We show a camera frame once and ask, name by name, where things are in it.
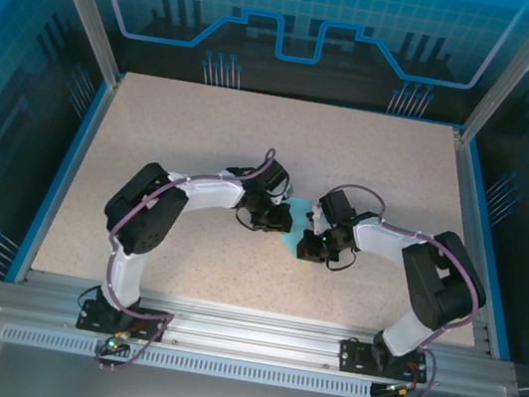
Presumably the light blue cloth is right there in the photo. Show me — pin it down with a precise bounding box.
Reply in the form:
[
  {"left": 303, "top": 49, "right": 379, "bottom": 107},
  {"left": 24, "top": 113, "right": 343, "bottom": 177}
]
[{"left": 276, "top": 194, "right": 319, "bottom": 266}]

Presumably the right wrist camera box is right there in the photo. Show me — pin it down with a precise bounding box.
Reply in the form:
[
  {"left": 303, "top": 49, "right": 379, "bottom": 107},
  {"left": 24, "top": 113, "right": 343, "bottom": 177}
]
[{"left": 305, "top": 203, "right": 328, "bottom": 234}]

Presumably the aluminium front rail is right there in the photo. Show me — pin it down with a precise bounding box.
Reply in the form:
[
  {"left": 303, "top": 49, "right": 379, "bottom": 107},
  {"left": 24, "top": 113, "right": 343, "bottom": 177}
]
[{"left": 0, "top": 266, "right": 524, "bottom": 397}]

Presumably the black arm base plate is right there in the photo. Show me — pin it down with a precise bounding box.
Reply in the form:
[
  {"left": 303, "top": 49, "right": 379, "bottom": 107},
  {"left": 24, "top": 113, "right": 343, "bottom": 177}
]
[
  {"left": 75, "top": 297, "right": 171, "bottom": 344},
  {"left": 336, "top": 334, "right": 434, "bottom": 385}
]

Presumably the slotted aluminium cable duct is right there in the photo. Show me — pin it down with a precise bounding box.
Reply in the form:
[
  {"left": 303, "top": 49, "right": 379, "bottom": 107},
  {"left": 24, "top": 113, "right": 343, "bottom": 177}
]
[{"left": 0, "top": 324, "right": 417, "bottom": 397}]

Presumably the side rail with blue edge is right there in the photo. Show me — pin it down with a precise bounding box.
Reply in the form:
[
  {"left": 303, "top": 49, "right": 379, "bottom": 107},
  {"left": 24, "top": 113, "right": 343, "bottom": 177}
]
[
  {"left": 419, "top": 127, "right": 529, "bottom": 363},
  {"left": 3, "top": 61, "right": 124, "bottom": 296}
]

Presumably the cable connector with green light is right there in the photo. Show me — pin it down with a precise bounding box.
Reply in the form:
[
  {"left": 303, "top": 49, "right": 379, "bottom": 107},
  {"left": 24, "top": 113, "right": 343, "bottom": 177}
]
[
  {"left": 382, "top": 376, "right": 418, "bottom": 397},
  {"left": 101, "top": 328, "right": 133, "bottom": 357}
]

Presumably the aluminium frame post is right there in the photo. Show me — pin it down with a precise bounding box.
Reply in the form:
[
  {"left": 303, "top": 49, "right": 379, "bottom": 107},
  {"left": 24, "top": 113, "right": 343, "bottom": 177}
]
[
  {"left": 456, "top": 0, "right": 529, "bottom": 153},
  {"left": 17, "top": 0, "right": 136, "bottom": 89}
]

